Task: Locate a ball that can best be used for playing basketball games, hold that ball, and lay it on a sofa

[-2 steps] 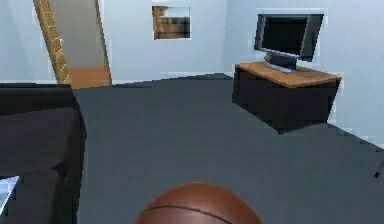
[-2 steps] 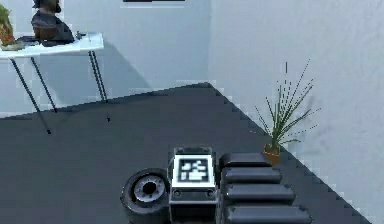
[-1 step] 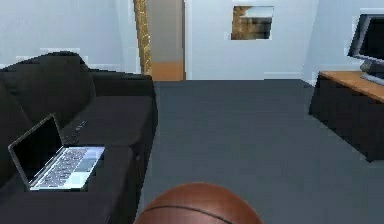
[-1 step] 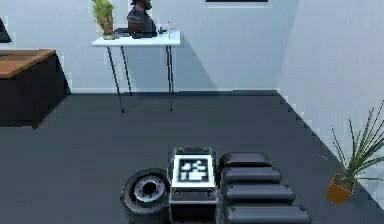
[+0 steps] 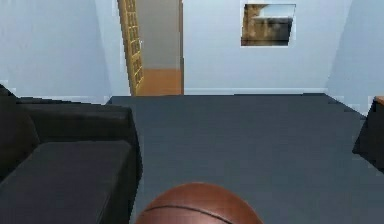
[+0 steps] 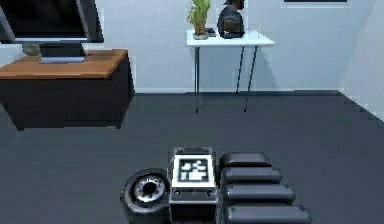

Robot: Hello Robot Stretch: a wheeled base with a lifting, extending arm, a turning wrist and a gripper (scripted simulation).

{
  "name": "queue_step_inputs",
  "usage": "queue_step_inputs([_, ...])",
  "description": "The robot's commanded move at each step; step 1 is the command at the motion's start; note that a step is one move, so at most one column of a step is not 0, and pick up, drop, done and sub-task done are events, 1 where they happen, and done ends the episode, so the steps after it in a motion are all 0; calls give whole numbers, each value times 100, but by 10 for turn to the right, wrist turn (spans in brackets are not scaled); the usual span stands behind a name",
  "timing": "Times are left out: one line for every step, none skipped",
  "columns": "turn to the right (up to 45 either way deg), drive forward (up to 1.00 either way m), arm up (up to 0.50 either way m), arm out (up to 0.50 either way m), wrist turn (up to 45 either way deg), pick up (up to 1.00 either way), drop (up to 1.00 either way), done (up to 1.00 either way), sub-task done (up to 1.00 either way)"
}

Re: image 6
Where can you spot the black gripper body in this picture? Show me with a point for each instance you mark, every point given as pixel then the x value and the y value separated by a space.
pixel 146 193

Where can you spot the brown top black cabinet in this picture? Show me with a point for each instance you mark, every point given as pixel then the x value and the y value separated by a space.
pixel 63 93

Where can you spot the small dark box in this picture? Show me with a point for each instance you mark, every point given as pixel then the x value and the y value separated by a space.
pixel 210 32

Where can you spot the white side table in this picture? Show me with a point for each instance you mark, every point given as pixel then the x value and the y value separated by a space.
pixel 230 41

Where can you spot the green potted house plant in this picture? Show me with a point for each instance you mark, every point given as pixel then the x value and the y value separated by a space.
pixel 199 16

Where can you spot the grey round stone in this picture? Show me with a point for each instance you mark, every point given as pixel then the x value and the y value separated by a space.
pixel 31 49

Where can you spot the black bust statue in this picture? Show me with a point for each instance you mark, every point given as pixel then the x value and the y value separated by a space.
pixel 231 20

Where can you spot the black television set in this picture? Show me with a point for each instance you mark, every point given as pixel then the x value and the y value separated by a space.
pixel 46 20

